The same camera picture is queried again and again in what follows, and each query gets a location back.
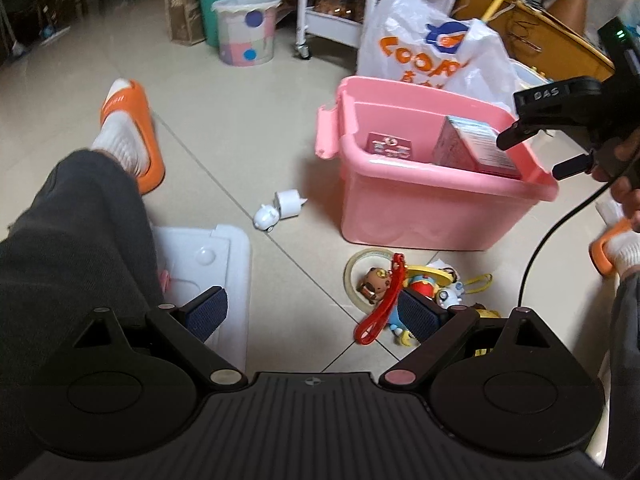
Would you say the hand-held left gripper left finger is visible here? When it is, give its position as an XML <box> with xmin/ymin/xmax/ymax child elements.
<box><xmin>72</xmin><ymin>285</ymin><xmax>249</xmax><ymax>390</ymax></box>

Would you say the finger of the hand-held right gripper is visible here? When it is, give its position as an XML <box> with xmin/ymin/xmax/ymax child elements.
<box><xmin>552</xmin><ymin>152</ymin><xmax>598</xmax><ymax>179</ymax></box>
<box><xmin>496</xmin><ymin>119</ymin><xmax>541</xmax><ymax>151</ymax></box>

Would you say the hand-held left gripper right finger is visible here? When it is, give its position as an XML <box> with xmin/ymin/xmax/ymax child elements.
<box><xmin>380</xmin><ymin>289</ymin><xmax>556</xmax><ymax>390</ymax></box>

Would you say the pink and blue carton box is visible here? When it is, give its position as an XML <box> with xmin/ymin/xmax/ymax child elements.
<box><xmin>432</xmin><ymin>116</ymin><xmax>523</xmax><ymax>179</ymax></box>

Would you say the pink plastic storage bin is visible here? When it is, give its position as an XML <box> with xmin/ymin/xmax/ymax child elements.
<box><xmin>315</xmin><ymin>76</ymin><xmax>559</xmax><ymax>252</ymax></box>

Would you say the maroon printed toy box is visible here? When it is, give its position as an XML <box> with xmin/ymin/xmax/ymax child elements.
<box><xmin>366</xmin><ymin>131</ymin><xmax>412</xmax><ymax>158</ymax></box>

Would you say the person's right hand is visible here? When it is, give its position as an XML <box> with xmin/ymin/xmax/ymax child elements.
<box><xmin>590</xmin><ymin>130</ymin><xmax>640</xmax><ymax>233</ymax></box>

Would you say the blue and yellow doll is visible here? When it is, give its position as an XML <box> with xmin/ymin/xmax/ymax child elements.
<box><xmin>390</xmin><ymin>305</ymin><xmax>418</xmax><ymax>348</ymax></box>

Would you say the red and blue toy figure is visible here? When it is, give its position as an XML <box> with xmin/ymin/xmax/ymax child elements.
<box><xmin>405</xmin><ymin>267</ymin><xmax>451</xmax><ymax>301</ymax></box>

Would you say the white dog toy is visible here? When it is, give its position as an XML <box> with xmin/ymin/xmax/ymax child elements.
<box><xmin>435</xmin><ymin>282</ymin><xmax>466</xmax><ymax>311</ymax></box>

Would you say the toy drawing table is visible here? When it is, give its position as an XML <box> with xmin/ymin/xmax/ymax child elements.
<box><xmin>510</xmin><ymin>57</ymin><xmax>556</xmax><ymax>96</ymax></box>

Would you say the translucent white bin lid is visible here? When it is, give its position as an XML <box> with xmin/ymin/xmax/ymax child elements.
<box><xmin>150</xmin><ymin>225</ymin><xmax>252</xmax><ymax>376</ymax></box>

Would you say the wooden counter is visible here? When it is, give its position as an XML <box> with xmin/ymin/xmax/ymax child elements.
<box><xmin>452</xmin><ymin>0</ymin><xmax>640</xmax><ymax>81</ymax></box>

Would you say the clear tape roll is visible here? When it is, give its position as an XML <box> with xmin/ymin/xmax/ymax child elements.
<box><xmin>343</xmin><ymin>248</ymin><xmax>396</xmax><ymax>311</ymax></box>

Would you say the person's right orange slipper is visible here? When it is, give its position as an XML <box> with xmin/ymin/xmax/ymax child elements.
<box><xmin>589</xmin><ymin>219</ymin><xmax>633</xmax><ymax>276</ymax></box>

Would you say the person's orange slipper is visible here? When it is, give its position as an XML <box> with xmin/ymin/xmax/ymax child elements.
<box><xmin>589</xmin><ymin>219</ymin><xmax>633</xmax><ymax>276</ymax></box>
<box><xmin>100</xmin><ymin>79</ymin><xmax>166</xmax><ymax>196</ymax></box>

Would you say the small white pig toy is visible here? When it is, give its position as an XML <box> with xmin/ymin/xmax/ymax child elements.
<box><xmin>252</xmin><ymin>202</ymin><xmax>281</xmax><ymax>232</ymax></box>

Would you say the white cylinder toy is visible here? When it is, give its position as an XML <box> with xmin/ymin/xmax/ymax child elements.
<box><xmin>274</xmin><ymin>188</ymin><xmax>307</xmax><ymax>218</ymax></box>

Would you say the person's left orange slipper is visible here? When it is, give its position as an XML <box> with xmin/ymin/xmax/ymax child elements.
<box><xmin>100</xmin><ymin>79</ymin><xmax>166</xmax><ymax>196</ymax></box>

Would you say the white plastic bag orange print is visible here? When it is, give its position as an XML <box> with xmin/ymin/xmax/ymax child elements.
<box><xmin>356</xmin><ymin>0</ymin><xmax>523</xmax><ymax>116</ymax></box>

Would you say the person's left leg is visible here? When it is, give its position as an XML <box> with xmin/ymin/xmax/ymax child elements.
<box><xmin>0</xmin><ymin>112</ymin><xmax>168</xmax><ymax>480</ymax></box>

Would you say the person's leg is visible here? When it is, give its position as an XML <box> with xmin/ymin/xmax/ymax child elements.
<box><xmin>597</xmin><ymin>195</ymin><xmax>640</xmax><ymax>480</ymax></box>
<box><xmin>0</xmin><ymin>112</ymin><xmax>168</xmax><ymax>480</ymax></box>

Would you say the person's right leg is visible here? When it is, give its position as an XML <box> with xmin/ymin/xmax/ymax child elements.
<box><xmin>597</xmin><ymin>195</ymin><xmax>640</xmax><ymax>480</ymax></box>

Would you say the white wheeled cart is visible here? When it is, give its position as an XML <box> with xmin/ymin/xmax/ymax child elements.
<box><xmin>295</xmin><ymin>0</ymin><xmax>388</xmax><ymax>58</ymax></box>

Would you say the pastel dotted trash can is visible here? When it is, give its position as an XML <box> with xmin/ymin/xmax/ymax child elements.
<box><xmin>211</xmin><ymin>0</ymin><xmax>282</xmax><ymax>66</ymax></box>

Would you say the green plastic bin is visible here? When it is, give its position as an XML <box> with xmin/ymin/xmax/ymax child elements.
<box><xmin>196</xmin><ymin>0</ymin><xmax>268</xmax><ymax>48</ymax></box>

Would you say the brown cardboard box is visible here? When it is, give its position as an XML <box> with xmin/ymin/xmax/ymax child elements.
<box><xmin>162</xmin><ymin>0</ymin><xmax>236</xmax><ymax>47</ymax></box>

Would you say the brown bear keychain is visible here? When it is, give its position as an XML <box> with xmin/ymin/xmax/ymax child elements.
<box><xmin>356</xmin><ymin>266</ymin><xmax>392</xmax><ymax>305</ymax></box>

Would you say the yellow strap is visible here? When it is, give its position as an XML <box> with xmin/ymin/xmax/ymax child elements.
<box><xmin>462</xmin><ymin>272</ymin><xmax>493</xmax><ymax>293</ymax></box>

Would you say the black cable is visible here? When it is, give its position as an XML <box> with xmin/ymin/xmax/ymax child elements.
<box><xmin>517</xmin><ymin>180</ymin><xmax>613</xmax><ymax>308</ymax></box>

